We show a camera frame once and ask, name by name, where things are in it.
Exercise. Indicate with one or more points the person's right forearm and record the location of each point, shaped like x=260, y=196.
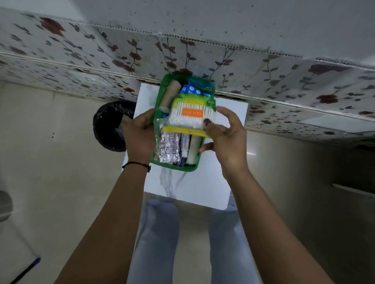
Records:
x=272, y=240

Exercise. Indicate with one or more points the black wrist band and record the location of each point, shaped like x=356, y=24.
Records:
x=137, y=164

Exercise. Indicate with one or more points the green plastic tray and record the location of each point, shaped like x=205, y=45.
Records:
x=170, y=78

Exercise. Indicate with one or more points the teal plastic packet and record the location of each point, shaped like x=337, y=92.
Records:
x=202, y=83

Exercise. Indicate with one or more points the blue tablet packet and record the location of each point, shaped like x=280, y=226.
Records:
x=192, y=90

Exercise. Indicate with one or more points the blue pen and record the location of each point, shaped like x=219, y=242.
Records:
x=27, y=269

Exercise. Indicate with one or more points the black trash bin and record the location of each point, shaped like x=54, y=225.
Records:
x=110, y=125

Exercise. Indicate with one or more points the white ointment tube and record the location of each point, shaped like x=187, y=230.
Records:
x=183, y=149

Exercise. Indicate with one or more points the person's left forearm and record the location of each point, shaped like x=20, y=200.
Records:
x=108, y=234

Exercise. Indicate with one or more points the person's right thumb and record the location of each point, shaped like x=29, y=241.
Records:
x=213, y=127

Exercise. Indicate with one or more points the cotton swab packet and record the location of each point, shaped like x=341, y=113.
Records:
x=190, y=112

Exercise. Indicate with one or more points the person's right hand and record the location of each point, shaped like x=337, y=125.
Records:
x=231, y=146

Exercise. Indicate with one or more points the silver blister pack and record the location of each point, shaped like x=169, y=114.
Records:
x=168, y=147

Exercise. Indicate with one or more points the person's light blue trousers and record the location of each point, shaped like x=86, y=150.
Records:
x=155, y=242

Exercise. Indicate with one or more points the beige bandage roll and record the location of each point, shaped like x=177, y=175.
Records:
x=170, y=96
x=193, y=149

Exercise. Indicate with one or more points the person's left thumb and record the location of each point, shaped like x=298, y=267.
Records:
x=148, y=113

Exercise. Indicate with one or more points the grey round object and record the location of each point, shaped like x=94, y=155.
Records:
x=5, y=206

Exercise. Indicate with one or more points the person's left hand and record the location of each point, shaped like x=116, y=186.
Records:
x=138, y=137

